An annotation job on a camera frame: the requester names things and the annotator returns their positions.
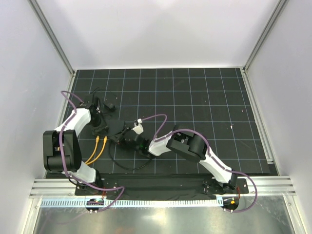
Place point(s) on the aluminium frame rail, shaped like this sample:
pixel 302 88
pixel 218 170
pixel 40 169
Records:
pixel 266 186

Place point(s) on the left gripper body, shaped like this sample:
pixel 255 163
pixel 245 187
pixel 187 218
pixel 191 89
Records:
pixel 98 124

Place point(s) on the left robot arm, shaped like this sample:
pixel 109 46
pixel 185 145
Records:
pixel 61 150

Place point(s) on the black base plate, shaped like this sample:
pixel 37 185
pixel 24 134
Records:
pixel 170 186

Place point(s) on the black grid mat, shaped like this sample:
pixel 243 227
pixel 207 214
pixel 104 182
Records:
pixel 211 101

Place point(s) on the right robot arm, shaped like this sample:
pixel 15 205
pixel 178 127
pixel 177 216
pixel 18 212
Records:
pixel 189 144

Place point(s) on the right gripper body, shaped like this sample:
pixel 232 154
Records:
pixel 122 141

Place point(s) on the black network switch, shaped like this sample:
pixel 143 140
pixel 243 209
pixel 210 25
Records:
pixel 115 126

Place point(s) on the black power adapter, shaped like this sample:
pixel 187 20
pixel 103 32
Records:
pixel 110 107

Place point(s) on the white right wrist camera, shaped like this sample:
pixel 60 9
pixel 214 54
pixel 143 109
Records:
pixel 138 128

